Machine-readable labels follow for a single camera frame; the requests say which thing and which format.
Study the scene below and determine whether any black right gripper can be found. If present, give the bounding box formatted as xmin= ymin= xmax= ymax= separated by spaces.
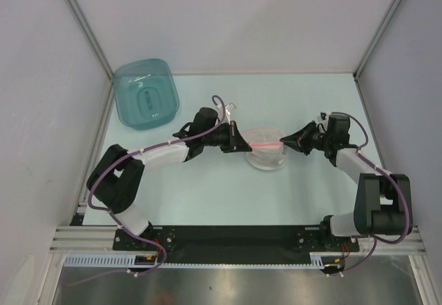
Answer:
xmin=281 ymin=121 xmax=333 ymax=155

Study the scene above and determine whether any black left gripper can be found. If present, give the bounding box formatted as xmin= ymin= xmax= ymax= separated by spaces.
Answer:
xmin=202 ymin=121 xmax=251 ymax=153

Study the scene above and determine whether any pink mesh laundry bag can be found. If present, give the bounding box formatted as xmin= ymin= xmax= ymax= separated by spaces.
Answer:
xmin=242 ymin=127 xmax=289 ymax=170

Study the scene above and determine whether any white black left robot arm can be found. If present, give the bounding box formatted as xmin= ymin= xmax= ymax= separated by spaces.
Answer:
xmin=86 ymin=107 xmax=252 ymax=250

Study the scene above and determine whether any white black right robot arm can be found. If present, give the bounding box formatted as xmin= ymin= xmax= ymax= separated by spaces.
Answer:
xmin=280 ymin=112 xmax=413 ymax=250

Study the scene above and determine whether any teal plastic tub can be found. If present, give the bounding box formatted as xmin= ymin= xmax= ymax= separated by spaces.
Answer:
xmin=113 ymin=59 xmax=180 ymax=130

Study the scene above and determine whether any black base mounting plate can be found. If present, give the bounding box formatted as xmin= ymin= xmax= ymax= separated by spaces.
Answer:
xmin=113 ymin=224 xmax=361 ymax=272

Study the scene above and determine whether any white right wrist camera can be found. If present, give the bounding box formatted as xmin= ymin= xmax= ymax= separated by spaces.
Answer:
xmin=318 ymin=112 xmax=330 ymax=128

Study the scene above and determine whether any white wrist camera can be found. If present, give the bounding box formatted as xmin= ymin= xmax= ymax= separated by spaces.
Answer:
xmin=318 ymin=112 xmax=330 ymax=128
xmin=215 ymin=103 xmax=236 ymax=124

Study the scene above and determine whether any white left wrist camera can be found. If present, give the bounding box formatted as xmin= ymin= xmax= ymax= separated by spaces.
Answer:
xmin=215 ymin=103 xmax=236 ymax=124

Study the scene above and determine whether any white slotted cable duct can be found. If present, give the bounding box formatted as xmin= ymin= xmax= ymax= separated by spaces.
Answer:
xmin=64 ymin=253 xmax=343 ymax=269

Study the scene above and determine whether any aluminium front frame rail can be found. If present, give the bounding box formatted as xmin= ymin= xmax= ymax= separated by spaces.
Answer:
xmin=50 ymin=226 xmax=426 ymax=255

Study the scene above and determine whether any aluminium right corner post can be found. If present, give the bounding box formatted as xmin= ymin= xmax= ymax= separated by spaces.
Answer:
xmin=352 ymin=0 xmax=419 ymax=78

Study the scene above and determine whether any aluminium corner post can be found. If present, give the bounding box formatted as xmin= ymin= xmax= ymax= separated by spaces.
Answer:
xmin=65 ymin=0 xmax=113 ymax=80
xmin=352 ymin=0 xmax=419 ymax=78

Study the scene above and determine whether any aluminium left corner post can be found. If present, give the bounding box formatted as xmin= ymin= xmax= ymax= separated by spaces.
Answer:
xmin=65 ymin=0 xmax=113 ymax=80

